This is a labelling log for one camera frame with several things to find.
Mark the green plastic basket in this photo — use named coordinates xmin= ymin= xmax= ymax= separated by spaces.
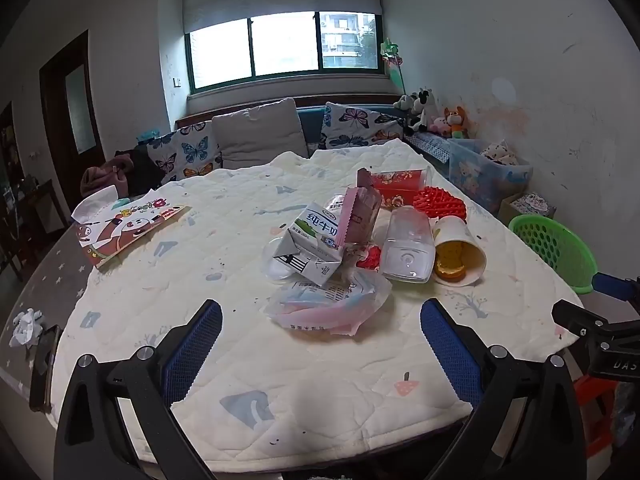
xmin=509 ymin=214 xmax=598 ymax=296

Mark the white patterned cloth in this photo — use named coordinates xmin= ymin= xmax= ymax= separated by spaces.
xmin=480 ymin=141 xmax=518 ymax=166

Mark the white and green milk carton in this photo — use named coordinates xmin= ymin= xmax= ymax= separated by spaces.
xmin=272 ymin=200 xmax=351 ymax=286

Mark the dark wooden side table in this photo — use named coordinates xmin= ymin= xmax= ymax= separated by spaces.
xmin=20 ymin=179 xmax=68 ymax=241

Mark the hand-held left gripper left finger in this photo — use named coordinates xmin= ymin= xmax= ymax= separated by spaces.
xmin=52 ymin=299 xmax=224 ymax=480

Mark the orange fox plush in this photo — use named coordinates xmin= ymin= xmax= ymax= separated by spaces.
xmin=444 ymin=106 xmax=471 ymax=140

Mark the orange food scrap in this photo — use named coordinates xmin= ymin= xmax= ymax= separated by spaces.
xmin=435 ymin=240 xmax=469 ymax=279

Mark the pink snack packet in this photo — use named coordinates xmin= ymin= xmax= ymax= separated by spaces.
xmin=340 ymin=167 xmax=383 ymax=246

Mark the dark wooden cabinet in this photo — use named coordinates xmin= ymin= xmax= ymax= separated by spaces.
xmin=0 ymin=101 xmax=26 ymax=281

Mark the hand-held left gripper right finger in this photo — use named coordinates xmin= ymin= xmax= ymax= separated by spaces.
xmin=420 ymin=297 xmax=587 ymax=480

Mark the green-framed window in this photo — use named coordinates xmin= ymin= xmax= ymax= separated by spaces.
xmin=186 ymin=11 xmax=383 ymax=93

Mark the red heart-shaped plastic basket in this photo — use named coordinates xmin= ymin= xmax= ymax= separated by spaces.
xmin=412 ymin=186 xmax=468 ymax=223

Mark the red and white wrapper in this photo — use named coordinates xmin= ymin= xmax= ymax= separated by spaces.
xmin=357 ymin=245 xmax=383 ymax=271

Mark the butterfly print pillow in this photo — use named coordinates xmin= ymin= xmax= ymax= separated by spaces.
xmin=320 ymin=101 xmax=406 ymax=150
xmin=370 ymin=112 xmax=407 ymax=145
xmin=146 ymin=122 xmax=223 ymax=183

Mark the black and white cow plush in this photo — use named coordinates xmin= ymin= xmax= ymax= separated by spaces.
xmin=405 ymin=87 xmax=435 ymax=133

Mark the clear plastic storage box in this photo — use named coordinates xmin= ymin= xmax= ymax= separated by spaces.
xmin=447 ymin=139 xmax=533 ymax=213

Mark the cardboard box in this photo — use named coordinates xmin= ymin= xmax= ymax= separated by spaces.
xmin=500 ymin=191 xmax=557 ymax=226

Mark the grey cushion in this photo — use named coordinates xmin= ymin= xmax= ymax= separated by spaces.
xmin=211 ymin=97 xmax=310 ymax=170

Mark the dark wooden door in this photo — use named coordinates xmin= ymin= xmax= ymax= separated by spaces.
xmin=39 ymin=30 xmax=108 ymax=201

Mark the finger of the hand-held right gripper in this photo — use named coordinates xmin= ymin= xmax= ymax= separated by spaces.
xmin=591 ymin=271 xmax=640 ymax=303
xmin=551 ymin=299 xmax=623 ymax=348

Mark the white quilted blanket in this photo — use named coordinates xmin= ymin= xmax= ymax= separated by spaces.
xmin=52 ymin=139 xmax=586 ymax=466

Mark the pink and blue plastic bag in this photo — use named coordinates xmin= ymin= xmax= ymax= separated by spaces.
xmin=262 ymin=275 xmax=393 ymax=336

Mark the pink clothing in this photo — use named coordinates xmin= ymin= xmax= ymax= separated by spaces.
xmin=80 ymin=155 xmax=133 ymax=198

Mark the red printed plastic cup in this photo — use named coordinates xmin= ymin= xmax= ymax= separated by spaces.
xmin=370 ymin=167 xmax=433 ymax=211

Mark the black clothing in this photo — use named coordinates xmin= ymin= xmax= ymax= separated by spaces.
xmin=115 ymin=147 xmax=166 ymax=196

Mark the blue sofa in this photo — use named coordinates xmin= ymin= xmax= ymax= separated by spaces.
xmin=297 ymin=105 xmax=328 ymax=143

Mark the red plastic stool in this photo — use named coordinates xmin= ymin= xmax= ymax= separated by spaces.
xmin=572 ymin=375 xmax=621 ymax=461

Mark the crumpled white tissue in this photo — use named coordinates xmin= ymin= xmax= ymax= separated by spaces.
xmin=9 ymin=308 xmax=45 ymax=348

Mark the green toy pinwheel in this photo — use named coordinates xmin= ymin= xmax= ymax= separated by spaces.
xmin=379 ymin=37 xmax=408 ymax=96

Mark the grey star-print tablecloth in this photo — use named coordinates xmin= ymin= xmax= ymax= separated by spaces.
xmin=0 ymin=225 xmax=101 ymax=431

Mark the blue patterned cloth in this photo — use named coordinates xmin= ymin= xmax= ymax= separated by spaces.
xmin=404 ymin=130 xmax=453 ymax=161

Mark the cartoon picture book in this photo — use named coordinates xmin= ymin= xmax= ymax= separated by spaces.
xmin=75 ymin=197 xmax=191 ymax=268

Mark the black smartphone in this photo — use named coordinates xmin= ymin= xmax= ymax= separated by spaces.
xmin=29 ymin=325 xmax=61 ymax=413

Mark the white paper cup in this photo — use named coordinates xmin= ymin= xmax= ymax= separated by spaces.
xmin=432 ymin=215 xmax=487 ymax=286

